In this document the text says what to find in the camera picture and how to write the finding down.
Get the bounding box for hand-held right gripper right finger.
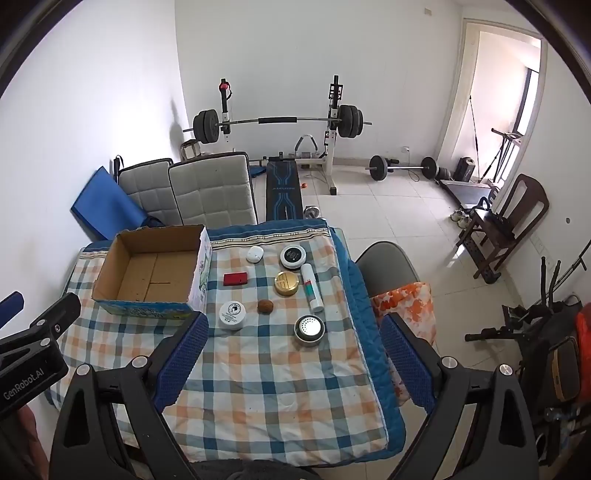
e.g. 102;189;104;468
379;313;541;480

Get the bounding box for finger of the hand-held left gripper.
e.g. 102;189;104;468
0;293;82;354
0;291;25;331

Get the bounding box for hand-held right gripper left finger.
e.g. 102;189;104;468
48;311;211;480

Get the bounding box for cardboard box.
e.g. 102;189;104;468
91;224;214;320

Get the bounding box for orange and white cloth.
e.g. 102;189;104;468
370;282;437;407

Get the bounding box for white round jar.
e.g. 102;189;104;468
218;300;247;330

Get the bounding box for plaid blanket with blue border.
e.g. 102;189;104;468
48;217;407;464

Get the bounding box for grey chair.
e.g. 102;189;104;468
355;241;432;301

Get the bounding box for silver round tin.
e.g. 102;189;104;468
294;315;326;348

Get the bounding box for white tube with green print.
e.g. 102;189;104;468
301;263;325;312

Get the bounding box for blue exercise mat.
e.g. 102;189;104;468
70;166;164;230

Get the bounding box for gold round tin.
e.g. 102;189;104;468
273;271;302;297

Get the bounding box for black exercise machine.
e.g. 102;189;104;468
464;258;585;402

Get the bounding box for black and white round tin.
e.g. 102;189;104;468
280;245;308;270

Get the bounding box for small grey tufted cushion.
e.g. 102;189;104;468
119;158;174;227

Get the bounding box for black and yellow bag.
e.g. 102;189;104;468
547;336;583;403

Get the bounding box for grey padded chairs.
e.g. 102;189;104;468
167;152;259;228

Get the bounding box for black treadmill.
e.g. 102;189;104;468
438;129;525;206

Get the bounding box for short barbell with black plates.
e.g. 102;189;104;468
366;155;438;182

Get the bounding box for dark wooden chair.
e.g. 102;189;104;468
455;174;550;283

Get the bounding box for black and blue weight bench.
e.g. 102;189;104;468
265;157;303;222

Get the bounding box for white squat rack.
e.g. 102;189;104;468
217;75;345;195

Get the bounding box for grey ab trainer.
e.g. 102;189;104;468
291;134;325;163

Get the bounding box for white door frame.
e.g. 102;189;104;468
436;18;548;185

